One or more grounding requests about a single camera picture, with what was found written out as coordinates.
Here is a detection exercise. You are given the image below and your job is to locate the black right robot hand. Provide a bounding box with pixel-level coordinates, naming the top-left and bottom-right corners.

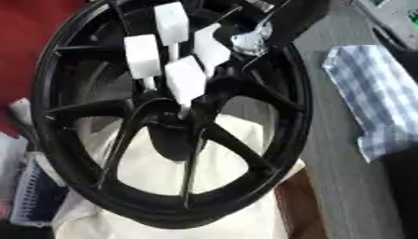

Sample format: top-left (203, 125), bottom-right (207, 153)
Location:
top-left (186, 0), bottom-right (261, 35)

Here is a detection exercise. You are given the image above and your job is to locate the white pin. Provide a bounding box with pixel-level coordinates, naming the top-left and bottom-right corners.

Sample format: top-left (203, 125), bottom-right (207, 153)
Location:
top-left (163, 55), bottom-right (209, 120)
top-left (122, 34), bottom-right (163, 91)
top-left (153, 2), bottom-right (191, 63)
top-left (192, 22), bottom-right (234, 79)

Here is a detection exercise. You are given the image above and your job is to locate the black spoked wheel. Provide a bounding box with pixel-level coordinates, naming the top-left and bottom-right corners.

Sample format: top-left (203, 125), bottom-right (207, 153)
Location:
top-left (29, 0), bottom-right (315, 230)

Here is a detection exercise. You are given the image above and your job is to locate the cream white cloth bag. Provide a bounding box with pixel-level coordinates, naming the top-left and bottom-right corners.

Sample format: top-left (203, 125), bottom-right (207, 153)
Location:
top-left (50, 113), bottom-right (307, 239)

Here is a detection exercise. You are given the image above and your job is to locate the grey machine housing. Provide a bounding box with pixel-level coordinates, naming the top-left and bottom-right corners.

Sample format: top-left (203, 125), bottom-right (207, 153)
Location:
top-left (349, 0), bottom-right (418, 51)

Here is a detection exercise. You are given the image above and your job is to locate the blue white checked cloth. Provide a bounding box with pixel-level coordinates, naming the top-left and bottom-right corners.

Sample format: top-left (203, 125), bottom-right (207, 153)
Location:
top-left (320, 44), bottom-right (418, 163)

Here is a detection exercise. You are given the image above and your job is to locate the blue white patterned bag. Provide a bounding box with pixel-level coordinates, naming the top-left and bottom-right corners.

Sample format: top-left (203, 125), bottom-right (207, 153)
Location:
top-left (7, 151), bottom-right (71, 227)

